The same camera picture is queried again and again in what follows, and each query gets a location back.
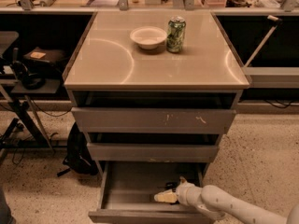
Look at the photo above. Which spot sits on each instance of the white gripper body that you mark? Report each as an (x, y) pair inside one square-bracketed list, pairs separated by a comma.
[(186, 191)]

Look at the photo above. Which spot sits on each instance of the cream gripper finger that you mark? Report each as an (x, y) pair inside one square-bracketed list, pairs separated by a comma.
[(168, 196)]

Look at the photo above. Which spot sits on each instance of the dark rxbar blueberry bar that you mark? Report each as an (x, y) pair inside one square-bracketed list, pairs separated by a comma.
[(171, 185)]

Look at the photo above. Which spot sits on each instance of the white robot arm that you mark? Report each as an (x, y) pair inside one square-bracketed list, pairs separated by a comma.
[(215, 203)]

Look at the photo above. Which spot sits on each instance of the grey open bottom drawer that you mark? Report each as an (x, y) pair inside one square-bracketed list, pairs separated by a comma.
[(128, 189)]

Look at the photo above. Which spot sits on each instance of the grey middle drawer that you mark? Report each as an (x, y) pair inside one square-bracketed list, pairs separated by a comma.
[(152, 153)]

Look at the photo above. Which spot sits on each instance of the grey drawer cabinet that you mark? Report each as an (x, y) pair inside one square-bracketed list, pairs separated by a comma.
[(112, 71)]

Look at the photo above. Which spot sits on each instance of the grey top drawer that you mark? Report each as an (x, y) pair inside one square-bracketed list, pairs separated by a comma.
[(153, 120)]

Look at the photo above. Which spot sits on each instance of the black backpack on floor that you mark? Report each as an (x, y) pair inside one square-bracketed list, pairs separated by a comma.
[(78, 158)]

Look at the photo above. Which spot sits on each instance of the white bowl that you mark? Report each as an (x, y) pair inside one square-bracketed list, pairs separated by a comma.
[(148, 37)]

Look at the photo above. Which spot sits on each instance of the grey side stand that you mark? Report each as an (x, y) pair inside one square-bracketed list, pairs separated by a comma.
[(14, 86)]

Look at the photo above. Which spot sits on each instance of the green soda can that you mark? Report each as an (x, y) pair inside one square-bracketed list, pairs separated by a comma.
[(175, 34)]

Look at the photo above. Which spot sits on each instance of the black headphones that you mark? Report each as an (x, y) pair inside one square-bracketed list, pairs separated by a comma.
[(30, 81)]

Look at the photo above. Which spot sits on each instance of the dark box with label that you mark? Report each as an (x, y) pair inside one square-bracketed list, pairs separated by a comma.
[(45, 55)]

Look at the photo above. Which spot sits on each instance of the grey lever with handle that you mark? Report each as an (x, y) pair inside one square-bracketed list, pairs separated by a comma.
[(276, 21)]

